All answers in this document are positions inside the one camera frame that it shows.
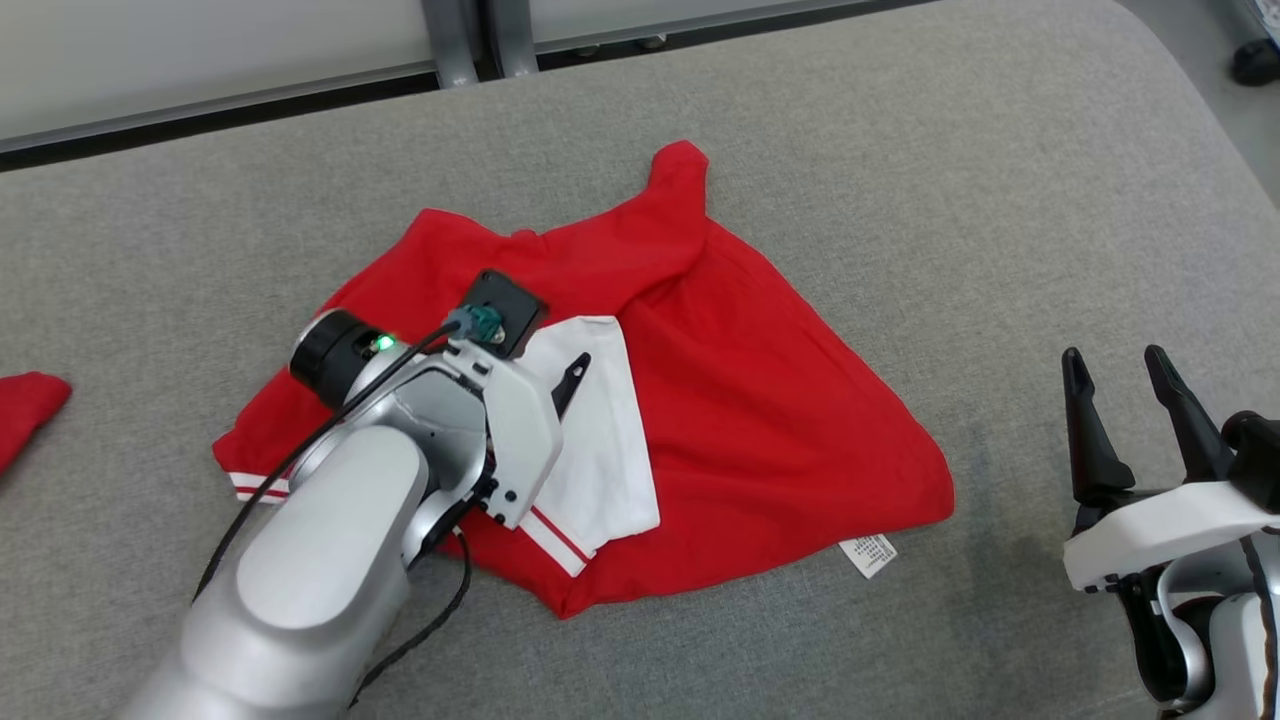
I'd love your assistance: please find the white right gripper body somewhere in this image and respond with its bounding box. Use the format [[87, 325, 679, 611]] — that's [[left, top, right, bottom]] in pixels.
[[1061, 478, 1280, 596]]

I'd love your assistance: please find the teal camera cable plug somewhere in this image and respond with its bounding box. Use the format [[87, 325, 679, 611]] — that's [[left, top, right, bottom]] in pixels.
[[445, 305, 507, 347]]

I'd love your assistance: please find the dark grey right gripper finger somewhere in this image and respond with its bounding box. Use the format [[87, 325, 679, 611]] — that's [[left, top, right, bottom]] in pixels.
[[1061, 346, 1138, 508], [1143, 344, 1236, 486]]

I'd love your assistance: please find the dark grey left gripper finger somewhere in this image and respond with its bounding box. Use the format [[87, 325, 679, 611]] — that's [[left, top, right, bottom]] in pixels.
[[550, 351, 593, 422]]

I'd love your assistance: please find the black caster wheel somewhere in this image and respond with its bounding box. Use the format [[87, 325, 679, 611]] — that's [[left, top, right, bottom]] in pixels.
[[1230, 35, 1280, 88]]

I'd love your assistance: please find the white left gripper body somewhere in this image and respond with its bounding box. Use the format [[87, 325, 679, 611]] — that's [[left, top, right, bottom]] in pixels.
[[445, 338, 565, 532]]

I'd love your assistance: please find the red white striped garment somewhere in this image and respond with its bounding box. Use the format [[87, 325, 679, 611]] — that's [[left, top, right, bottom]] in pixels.
[[0, 371, 73, 473]]

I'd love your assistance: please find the red white lettered jersey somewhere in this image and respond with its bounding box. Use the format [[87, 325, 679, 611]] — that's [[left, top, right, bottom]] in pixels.
[[212, 140, 956, 621]]

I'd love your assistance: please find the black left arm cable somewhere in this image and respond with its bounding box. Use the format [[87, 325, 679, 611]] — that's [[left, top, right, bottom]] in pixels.
[[348, 528, 473, 713], [192, 318, 471, 604]]

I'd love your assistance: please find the white partition panel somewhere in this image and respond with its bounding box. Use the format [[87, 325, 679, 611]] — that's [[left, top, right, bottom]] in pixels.
[[530, 0, 931, 56], [0, 0, 441, 153]]

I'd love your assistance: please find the grey partition post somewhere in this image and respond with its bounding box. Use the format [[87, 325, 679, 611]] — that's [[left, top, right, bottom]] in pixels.
[[420, 0, 482, 90], [485, 0, 542, 80]]

